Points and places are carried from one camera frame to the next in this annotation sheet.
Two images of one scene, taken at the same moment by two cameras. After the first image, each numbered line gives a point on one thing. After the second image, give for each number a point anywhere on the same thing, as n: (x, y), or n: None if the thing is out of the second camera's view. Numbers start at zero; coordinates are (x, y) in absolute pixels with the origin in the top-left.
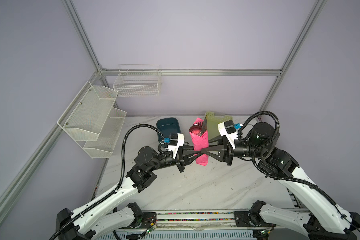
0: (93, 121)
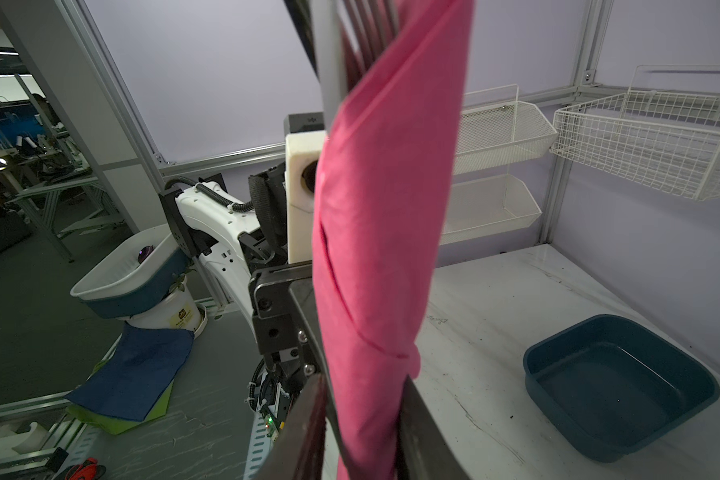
0: (496, 125)
